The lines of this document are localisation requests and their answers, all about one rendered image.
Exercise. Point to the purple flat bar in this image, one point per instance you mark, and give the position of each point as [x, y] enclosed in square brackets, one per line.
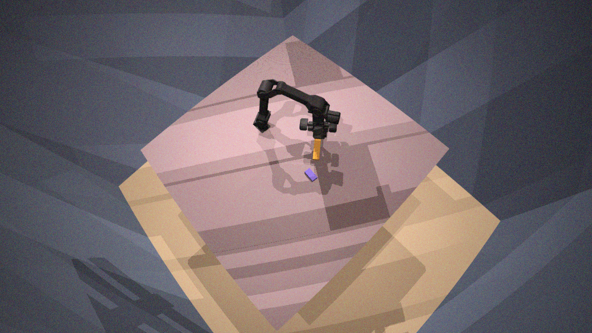
[311, 174]

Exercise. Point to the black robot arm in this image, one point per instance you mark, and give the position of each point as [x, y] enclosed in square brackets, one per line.
[316, 105]

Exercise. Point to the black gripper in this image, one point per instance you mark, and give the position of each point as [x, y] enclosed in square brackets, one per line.
[329, 127]

